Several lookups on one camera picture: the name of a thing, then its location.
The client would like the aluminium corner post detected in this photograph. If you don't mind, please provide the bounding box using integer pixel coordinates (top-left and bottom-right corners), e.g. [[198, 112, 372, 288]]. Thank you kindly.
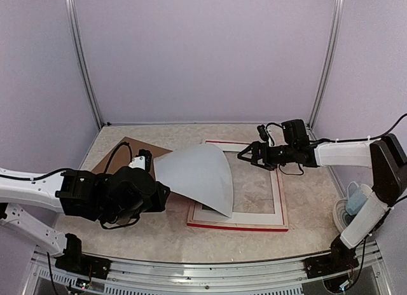
[[65, 0, 104, 130], [307, 0, 344, 130]]

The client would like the back aluminium rail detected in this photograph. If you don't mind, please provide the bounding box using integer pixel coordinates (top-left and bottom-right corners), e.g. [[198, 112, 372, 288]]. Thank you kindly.
[[102, 121, 266, 127]]

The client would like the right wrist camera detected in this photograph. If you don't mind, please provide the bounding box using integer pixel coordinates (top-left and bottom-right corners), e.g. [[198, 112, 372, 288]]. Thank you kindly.
[[257, 119, 310, 149]]

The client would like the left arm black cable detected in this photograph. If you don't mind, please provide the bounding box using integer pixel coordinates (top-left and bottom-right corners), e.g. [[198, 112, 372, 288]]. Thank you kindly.
[[0, 142, 134, 183]]

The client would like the red wooden picture frame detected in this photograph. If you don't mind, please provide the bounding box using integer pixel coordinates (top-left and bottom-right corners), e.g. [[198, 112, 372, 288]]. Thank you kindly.
[[186, 139, 289, 233]]

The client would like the white mat board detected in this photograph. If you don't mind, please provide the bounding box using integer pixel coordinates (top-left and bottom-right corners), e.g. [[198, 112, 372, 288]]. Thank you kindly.
[[192, 141, 285, 225]]

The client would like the white plate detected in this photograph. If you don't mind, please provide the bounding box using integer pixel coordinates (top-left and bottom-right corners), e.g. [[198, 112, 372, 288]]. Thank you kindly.
[[333, 198, 360, 233]]

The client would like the right aluminium corner post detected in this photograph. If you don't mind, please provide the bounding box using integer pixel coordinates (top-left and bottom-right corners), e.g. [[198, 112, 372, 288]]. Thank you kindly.
[[307, 0, 344, 130]]

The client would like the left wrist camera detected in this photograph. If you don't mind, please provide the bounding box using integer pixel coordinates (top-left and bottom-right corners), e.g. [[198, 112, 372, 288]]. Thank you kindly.
[[128, 149, 153, 173]]

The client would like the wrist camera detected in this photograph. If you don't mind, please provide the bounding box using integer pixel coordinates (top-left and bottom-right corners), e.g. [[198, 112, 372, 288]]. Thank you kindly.
[[257, 119, 310, 149], [128, 149, 153, 173]]

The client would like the red and dark photo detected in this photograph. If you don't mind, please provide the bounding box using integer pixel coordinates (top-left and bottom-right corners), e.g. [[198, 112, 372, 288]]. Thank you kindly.
[[154, 144, 234, 217]]

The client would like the front aluminium rail base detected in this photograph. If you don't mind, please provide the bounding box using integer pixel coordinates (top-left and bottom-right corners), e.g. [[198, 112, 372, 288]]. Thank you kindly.
[[18, 242, 392, 294]]

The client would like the brown backing board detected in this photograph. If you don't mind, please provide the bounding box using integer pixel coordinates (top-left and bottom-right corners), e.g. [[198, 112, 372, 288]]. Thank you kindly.
[[91, 137, 172, 174]]

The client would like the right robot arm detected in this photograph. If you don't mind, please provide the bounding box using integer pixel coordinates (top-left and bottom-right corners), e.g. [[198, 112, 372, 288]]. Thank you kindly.
[[237, 134, 406, 275]]

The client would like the left aluminium corner post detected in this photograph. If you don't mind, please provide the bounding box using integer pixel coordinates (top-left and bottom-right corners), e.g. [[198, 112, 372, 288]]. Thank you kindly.
[[65, 0, 104, 130]]

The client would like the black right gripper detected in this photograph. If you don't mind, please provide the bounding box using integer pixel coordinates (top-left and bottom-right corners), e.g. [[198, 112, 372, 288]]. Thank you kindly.
[[237, 141, 296, 171]]

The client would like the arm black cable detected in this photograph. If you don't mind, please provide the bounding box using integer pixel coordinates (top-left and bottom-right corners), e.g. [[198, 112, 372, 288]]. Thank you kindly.
[[333, 113, 407, 143], [0, 142, 134, 183]]

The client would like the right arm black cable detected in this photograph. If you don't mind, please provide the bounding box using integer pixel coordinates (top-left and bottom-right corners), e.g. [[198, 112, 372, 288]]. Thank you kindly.
[[333, 113, 407, 143]]

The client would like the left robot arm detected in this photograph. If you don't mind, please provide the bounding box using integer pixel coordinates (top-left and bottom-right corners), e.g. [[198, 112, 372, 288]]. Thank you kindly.
[[1, 167, 170, 273]]

